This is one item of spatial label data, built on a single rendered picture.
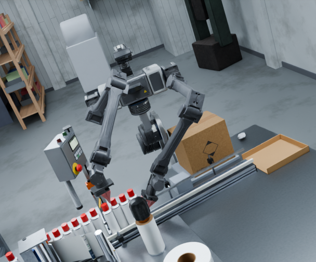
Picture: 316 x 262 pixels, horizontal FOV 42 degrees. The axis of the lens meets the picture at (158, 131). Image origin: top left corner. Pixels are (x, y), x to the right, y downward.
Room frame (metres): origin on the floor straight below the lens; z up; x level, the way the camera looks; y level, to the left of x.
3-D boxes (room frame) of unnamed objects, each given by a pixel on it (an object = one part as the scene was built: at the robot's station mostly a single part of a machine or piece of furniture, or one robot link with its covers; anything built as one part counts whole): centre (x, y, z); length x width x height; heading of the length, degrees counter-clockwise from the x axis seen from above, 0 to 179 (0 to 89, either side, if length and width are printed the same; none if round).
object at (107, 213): (1.87, 0.40, 0.98); 0.05 x 0.05 x 0.20
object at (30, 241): (1.68, 0.73, 1.14); 0.14 x 0.11 x 0.01; 105
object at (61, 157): (1.94, 0.48, 1.38); 0.17 x 0.10 x 0.19; 160
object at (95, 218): (1.86, 0.46, 0.98); 0.05 x 0.05 x 0.20
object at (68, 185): (1.94, 0.53, 1.18); 0.04 x 0.04 x 0.21
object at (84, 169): (2.01, 0.43, 1.17); 0.04 x 0.04 x 0.67; 15
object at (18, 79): (8.51, 2.24, 1.00); 2.22 x 0.59 x 2.00; 4
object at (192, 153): (2.34, -0.23, 0.99); 0.30 x 0.24 x 0.27; 104
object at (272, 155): (2.14, -0.61, 0.85); 0.30 x 0.26 x 0.04; 105
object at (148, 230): (1.64, 0.20, 1.03); 0.09 x 0.09 x 0.30
